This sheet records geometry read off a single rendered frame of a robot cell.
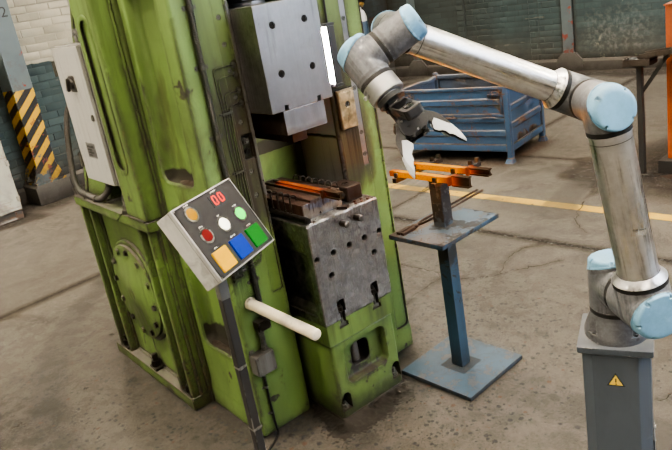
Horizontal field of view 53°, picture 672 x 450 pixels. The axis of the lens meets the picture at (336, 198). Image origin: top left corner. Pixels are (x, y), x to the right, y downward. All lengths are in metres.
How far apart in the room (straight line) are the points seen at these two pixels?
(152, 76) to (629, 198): 1.87
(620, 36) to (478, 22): 2.23
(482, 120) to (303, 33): 3.80
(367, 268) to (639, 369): 1.16
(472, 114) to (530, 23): 4.48
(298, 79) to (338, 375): 1.25
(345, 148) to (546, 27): 7.76
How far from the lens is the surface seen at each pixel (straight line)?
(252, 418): 2.72
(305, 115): 2.68
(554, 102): 1.95
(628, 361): 2.32
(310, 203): 2.73
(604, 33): 10.18
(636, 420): 2.44
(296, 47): 2.65
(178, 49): 2.56
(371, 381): 3.13
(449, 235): 2.89
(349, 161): 3.02
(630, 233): 1.99
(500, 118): 6.21
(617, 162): 1.90
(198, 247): 2.22
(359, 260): 2.87
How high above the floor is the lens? 1.81
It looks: 18 degrees down
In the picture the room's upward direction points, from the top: 10 degrees counter-clockwise
